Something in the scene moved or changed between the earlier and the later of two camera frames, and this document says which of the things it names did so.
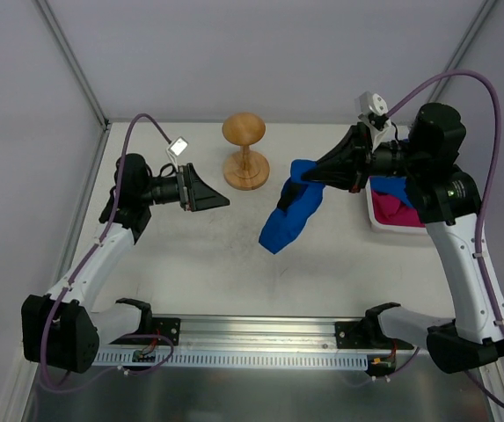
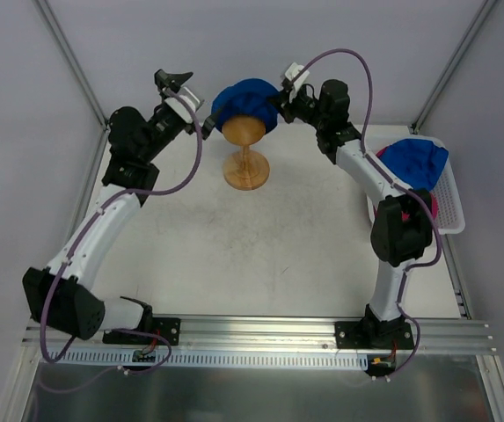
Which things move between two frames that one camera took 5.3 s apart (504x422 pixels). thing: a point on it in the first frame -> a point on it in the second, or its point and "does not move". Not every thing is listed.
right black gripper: (361, 157) -> (285, 104)
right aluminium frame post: (463, 46) does not move
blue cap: (299, 198) -> (250, 97)
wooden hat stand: (244, 170) does not move
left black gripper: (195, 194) -> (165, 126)
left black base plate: (165, 326) does not move
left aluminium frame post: (74, 63) does not move
